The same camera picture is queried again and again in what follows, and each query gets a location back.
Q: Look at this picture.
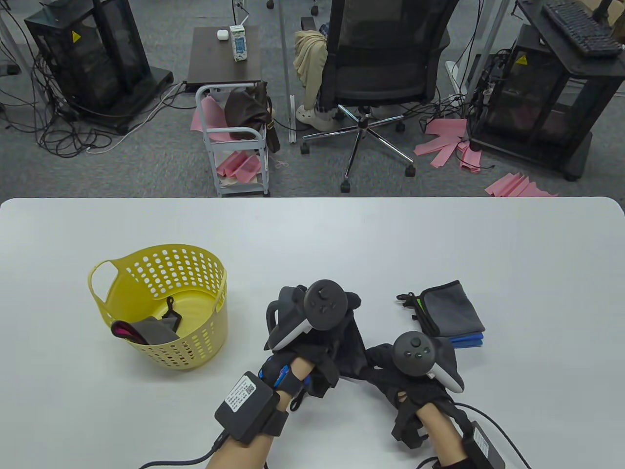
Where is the black wrist smart band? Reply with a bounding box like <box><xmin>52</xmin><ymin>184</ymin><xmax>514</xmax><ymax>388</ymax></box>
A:
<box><xmin>259</xmin><ymin>359</ymin><xmax>313</xmax><ymax>397</ymax></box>

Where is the white drink carton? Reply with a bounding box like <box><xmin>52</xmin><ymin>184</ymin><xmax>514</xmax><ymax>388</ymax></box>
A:
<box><xmin>229</xmin><ymin>24</ymin><xmax>249</xmax><ymax>63</ymax></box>

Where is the person's right forearm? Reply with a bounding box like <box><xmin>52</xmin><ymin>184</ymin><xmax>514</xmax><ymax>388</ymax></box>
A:
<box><xmin>415</xmin><ymin>403</ymin><xmax>469</xmax><ymax>469</ymax></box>

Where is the person's left forearm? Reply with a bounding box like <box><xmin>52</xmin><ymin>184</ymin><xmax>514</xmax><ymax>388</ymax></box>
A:
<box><xmin>205</xmin><ymin>357</ymin><xmax>313</xmax><ymax>469</ymax></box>

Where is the green hand towel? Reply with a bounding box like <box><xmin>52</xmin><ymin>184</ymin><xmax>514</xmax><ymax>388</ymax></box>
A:
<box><xmin>396</xmin><ymin>280</ymin><xmax>486</xmax><ymax>338</ymax></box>

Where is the black mesh equipment cabinet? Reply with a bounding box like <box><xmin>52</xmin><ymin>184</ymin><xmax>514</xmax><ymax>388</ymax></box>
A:
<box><xmin>23</xmin><ymin>0</ymin><xmax>175</xmax><ymax>135</ymax></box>
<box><xmin>466</xmin><ymin>0</ymin><xmax>625</xmax><ymax>182</ymax></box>

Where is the yellow perforated plastic basket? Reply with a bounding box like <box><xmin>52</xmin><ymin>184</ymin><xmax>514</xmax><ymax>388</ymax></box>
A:
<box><xmin>88</xmin><ymin>244</ymin><xmax>229</xmax><ymax>370</ymax></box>

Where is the grey metal post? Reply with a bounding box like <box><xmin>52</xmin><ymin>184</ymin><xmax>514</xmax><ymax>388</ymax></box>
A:
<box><xmin>277</xmin><ymin>0</ymin><xmax>297</xmax><ymax>145</ymax></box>

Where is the white metal trolley cart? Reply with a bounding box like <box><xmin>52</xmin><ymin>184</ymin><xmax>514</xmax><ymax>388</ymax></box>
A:
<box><xmin>195</xmin><ymin>82</ymin><xmax>271</xmax><ymax>198</ymax></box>

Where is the black floor cable tangle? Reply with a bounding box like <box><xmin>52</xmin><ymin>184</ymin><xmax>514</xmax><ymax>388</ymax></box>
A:
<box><xmin>417</xmin><ymin>46</ymin><xmax>494</xmax><ymax>135</ymax></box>
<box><xmin>0</xmin><ymin>46</ymin><xmax>188</xmax><ymax>159</ymax></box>

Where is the black mesh office chair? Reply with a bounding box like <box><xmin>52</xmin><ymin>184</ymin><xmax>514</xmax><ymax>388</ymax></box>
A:
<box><xmin>299</xmin><ymin>0</ymin><xmax>462</xmax><ymax>193</ymax></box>

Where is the person's right hand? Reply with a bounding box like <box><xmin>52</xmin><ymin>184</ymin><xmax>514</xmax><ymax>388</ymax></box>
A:
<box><xmin>361</xmin><ymin>343</ymin><xmax>469</xmax><ymax>426</ymax></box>

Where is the brown leather bag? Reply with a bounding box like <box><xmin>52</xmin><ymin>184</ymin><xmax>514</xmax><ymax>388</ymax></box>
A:
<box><xmin>223</xmin><ymin>81</ymin><xmax>282</xmax><ymax>153</ymax></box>

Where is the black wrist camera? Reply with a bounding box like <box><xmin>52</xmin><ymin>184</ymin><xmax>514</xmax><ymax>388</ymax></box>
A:
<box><xmin>305</xmin><ymin>366</ymin><xmax>340</xmax><ymax>399</ymax></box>
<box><xmin>391</xmin><ymin>405</ymin><xmax>425</xmax><ymax>449</ymax></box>

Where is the black sensor cable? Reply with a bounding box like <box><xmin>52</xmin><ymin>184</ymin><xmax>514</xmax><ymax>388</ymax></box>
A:
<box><xmin>138</xmin><ymin>430</ymin><xmax>231</xmax><ymax>469</ymax></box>
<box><xmin>453</xmin><ymin>402</ymin><xmax>533</xmax><ymax>469</ymax></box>

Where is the white desk leg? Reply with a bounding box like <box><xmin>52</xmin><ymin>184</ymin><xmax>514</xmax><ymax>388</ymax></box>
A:
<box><xmin>445</xmin><ymin>0</ymin><xmax>512</xmax><ymax>106</ymax></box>

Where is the person's left hand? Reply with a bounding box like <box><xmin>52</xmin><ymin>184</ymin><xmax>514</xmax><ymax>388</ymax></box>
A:
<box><xmin>266</xmin><ymin>292</ymin><xmax>363</xmax><ymax>387</ymax></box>

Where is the pink hand towel black trim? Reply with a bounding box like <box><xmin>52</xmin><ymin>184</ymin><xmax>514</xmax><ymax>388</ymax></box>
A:
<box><xmin>111</xmin><ymin>296</ymin><xmax>184</xmax><ymax>345</ymax></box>

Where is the dark brown low table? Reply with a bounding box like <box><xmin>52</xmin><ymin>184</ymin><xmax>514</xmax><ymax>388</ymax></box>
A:
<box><xmin>186</xmin><ymin>26</ymin><xmax>263</xmax><ymax>89</ymax></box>

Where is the black wrist sensor box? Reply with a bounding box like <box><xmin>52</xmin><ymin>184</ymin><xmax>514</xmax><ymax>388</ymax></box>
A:
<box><xmin>461</xmin><ymin>420</ymin><xmax>506</xmax><ymax>469</ymax></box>
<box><xmin>215</xmin><ymin>371</ymin><xmax>290</xmax><ymax>445</ymax></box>

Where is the black computer keyboard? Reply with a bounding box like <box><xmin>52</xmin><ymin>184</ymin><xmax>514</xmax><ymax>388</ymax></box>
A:
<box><xmin>542</xmin><ymin>0</ymin><xmax>625</xmax><ymax>59</ymax></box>

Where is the grey VR controller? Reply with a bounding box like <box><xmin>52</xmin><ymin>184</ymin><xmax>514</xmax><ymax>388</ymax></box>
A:
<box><xmin>265</xmin><ymin>279</ymin><xmax>348</xmax><ymax>351</ymax></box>
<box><xmin>393</xmin><ymin>332</ymin><xmax>464</xmax><ymax>393</ymax></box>

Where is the pink paper sheet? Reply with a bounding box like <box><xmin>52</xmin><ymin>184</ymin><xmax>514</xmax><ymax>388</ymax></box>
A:
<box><xmin>216</xmin><ymin>150</ymin><xmax>262</xmax><ymax>179</ymax></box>
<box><xmin>414</xmin><ymin>136</ymin><xmax>464</xmax><ymax>170</ymax></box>
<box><xmin>484</xmin><ymin>172</ymin><xmax>559</xmax><ymax>198</ymax></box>
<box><xmin>424</xmin><ymin>117</ymin><xmax>469</xmax><ymax>142</ymax></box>
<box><xmin>458</xmin><ymin>141</ymin><xmax>484</xmax><ymax>174</ymax></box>
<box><xmin>190</xmin><ymin>95</ymin><xmax>245</xmax><ymax>144</ymax></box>

